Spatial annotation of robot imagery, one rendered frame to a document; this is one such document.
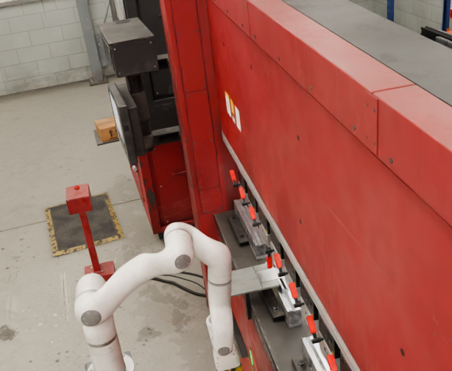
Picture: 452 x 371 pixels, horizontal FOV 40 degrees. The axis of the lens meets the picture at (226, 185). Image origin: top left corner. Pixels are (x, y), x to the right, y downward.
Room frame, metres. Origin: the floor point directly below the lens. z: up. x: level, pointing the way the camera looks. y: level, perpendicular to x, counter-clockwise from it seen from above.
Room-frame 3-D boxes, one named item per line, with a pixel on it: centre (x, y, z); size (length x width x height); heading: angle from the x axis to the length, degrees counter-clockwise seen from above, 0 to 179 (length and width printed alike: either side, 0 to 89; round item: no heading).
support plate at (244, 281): (2.32, -0.04, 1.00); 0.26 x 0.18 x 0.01; 99
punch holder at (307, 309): (1.77, -0.28, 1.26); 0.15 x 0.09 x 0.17; 9
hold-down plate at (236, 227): (2.92, -0.04, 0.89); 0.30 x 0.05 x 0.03; 9
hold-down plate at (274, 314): (2.29, -0.14, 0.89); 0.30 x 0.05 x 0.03; 9
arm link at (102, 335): (1.86, 0.55, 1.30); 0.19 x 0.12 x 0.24; 7
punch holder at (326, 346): (1.58, -0.31, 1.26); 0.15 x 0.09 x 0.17; 9
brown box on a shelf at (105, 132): (4.31, 0.81, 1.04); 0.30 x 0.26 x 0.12; 13
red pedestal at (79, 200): (3.81, 1.04, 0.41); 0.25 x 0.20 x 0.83; 99
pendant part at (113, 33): (3.50, 0.46, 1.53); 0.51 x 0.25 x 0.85; 14
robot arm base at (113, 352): (1.83, 0.55, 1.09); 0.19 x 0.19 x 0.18
